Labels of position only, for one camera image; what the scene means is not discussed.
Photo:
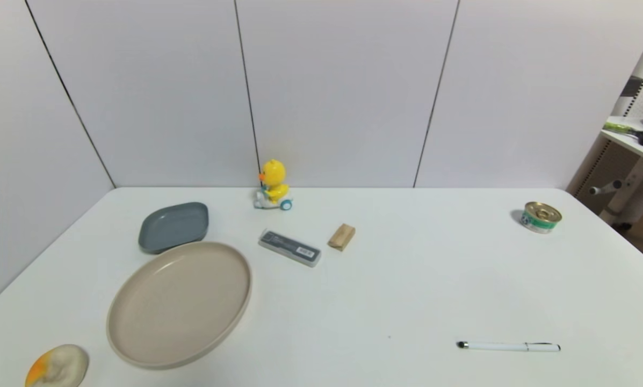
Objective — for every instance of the green tool on desk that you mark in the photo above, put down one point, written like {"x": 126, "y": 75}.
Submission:
{"x": 619, "y": 128}

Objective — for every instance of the small wooden block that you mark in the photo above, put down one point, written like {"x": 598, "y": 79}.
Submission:
{"x": 341, "y": 237}

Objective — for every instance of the yellow duck scooter toy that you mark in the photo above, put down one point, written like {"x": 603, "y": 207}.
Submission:
{"x": 273, "y": 185}

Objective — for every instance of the white desk leg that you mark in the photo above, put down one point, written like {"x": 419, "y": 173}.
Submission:
{"x": 635, "y": 191}

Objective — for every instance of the grey rounded dish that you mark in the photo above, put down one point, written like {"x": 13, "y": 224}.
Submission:
{"x": 172, "y": 227}

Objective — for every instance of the white stylus pen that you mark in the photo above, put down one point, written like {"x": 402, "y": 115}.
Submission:
{"x": 509, "y": 346}

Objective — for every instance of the beige perforated side panel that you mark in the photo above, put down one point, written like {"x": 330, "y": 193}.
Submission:
{"x": 600, "y": 166}

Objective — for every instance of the beige round plate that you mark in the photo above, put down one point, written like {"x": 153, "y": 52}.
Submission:
{"x": 179, "y": 303}

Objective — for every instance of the white side desk top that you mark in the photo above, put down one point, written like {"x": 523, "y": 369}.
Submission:
{"x": 635, "y": 141}

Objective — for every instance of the green label tin can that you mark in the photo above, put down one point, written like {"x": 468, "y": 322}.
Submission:
{"x": 540, "y": 219}

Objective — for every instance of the grey pencil lead case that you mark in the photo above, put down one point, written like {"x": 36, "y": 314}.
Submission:
{"x": 289, "y": 247}

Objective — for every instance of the white orange seashell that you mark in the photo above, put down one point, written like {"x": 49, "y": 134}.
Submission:
{"x": 60, "y": 367}

